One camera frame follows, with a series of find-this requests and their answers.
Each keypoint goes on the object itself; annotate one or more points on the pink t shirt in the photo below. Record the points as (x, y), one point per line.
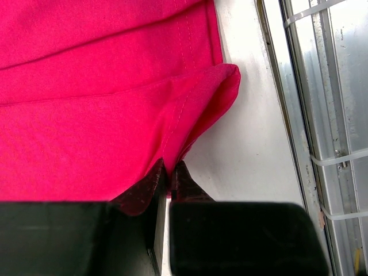
(93, 93)

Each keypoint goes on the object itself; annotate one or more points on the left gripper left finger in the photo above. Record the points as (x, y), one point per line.
(121, 237)

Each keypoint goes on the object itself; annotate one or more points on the aluminium frame rail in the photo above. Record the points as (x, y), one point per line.
(318, 51)

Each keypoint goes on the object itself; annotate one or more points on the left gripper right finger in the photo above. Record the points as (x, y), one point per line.
(208, 237)

